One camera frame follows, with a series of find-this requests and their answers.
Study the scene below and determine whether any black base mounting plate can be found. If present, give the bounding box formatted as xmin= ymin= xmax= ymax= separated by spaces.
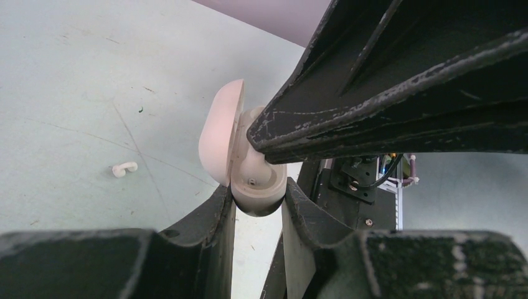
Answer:
xmin=297 ymin=156 xmax=402 ymax=229

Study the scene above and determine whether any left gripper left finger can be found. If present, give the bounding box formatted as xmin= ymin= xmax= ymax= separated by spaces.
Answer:
xmin=1 ymin=186 xmax=236 ymax=298

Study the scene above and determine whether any white earbud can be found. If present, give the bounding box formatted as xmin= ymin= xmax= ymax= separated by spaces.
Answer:
xmin=238 ymin=106 xmax=273 ymax=189
xmin=111 ymin=161 xmax=138 ymax=178

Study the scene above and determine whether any white cable duct rail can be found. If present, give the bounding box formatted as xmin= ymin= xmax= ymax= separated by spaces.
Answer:
xmin=377 ymin=181 xmax=404 ymax=231

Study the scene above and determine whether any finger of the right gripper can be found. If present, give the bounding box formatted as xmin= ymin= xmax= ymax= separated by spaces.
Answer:
xmin=247 ymin=29 xmax=527 ymax=164
xmin=266 ymin=1 xmax=527 ymax=120

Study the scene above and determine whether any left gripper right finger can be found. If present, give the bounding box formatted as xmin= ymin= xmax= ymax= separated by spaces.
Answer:
xmin=262 ymin=179 xmax=527 ymax=298

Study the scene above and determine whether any plain white oval case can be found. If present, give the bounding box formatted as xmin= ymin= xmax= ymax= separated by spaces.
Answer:
xmin=198 ymin=79 xmax=288 ymax=217

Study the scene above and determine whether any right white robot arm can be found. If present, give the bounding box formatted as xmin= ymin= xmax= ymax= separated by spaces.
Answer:
xmin=247 ymin=1 xmax=527 ymax=202

